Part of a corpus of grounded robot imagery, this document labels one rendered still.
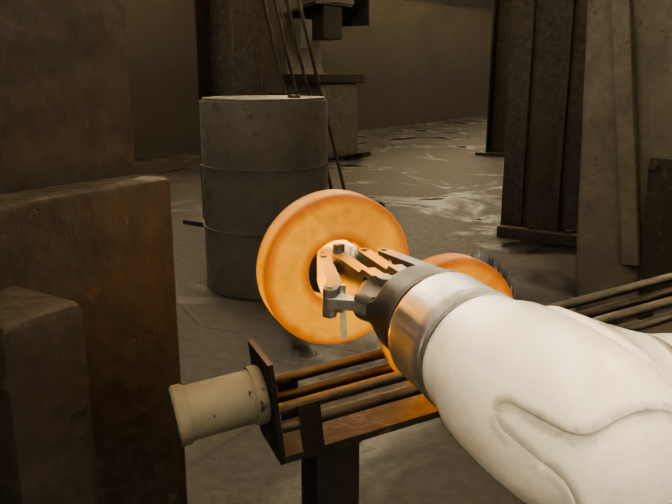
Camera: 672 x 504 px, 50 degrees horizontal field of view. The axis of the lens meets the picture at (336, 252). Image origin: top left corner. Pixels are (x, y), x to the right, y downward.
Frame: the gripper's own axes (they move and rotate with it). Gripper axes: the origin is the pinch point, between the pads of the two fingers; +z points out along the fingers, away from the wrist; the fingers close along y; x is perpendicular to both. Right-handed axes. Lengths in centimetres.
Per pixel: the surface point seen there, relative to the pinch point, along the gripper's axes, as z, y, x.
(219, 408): -3.0, -13.0, -13.4
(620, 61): 148, 171, 13
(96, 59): 20.8, -19.9, 17.9
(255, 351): 0.3, -8.4, -9.6
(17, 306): -2.2, -29.3, -1.2
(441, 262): -1.3, 11.5, -1.9
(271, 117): 228, 63, -12
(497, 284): -1.8, 18.3, -5.0
